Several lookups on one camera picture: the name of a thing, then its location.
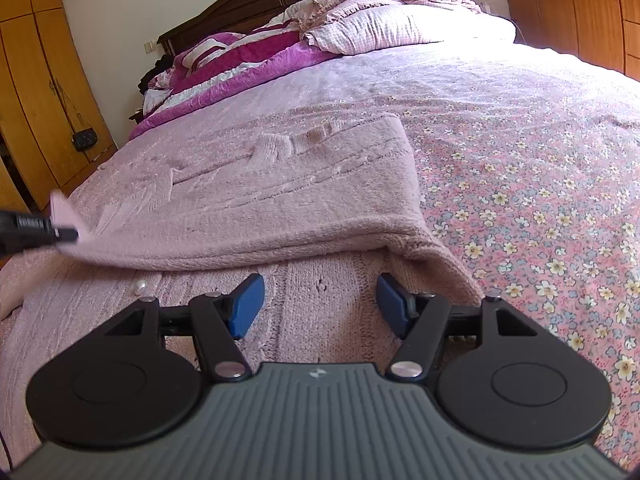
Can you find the brown wooden low cabinet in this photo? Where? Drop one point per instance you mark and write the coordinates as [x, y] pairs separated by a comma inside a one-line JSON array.
[[600, 32]]

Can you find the magenta white striped quilt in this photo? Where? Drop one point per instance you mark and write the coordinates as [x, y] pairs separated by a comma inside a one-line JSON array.
[[223, 65]]

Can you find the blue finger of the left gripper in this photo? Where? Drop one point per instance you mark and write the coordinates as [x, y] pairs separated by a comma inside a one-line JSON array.
[[20, 232]]

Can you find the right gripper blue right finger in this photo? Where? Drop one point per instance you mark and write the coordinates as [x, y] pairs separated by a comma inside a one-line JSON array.
[[419, 321]]

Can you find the yellow wooden wardrobe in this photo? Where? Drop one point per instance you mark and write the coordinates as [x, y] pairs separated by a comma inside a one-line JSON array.
[[45, 99]]

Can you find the pink cable-knit cardigan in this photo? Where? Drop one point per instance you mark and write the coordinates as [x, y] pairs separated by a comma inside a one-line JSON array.
[[320, 212]]

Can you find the black clothes pile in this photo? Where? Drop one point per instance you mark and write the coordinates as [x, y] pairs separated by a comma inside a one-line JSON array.
[[165, 62]]

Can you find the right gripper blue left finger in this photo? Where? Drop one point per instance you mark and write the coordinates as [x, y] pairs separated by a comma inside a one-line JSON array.
[[219, 321]]

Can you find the pink floral bed sheet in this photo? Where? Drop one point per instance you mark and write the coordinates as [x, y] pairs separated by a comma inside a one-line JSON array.
[[528, 164]]

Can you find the pink ruffled blanket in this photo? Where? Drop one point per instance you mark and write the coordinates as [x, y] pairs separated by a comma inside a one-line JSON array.
[[350, 27]]

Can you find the dark wooden nightstand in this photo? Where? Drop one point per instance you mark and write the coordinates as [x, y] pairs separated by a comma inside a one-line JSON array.
[[137, 117]]

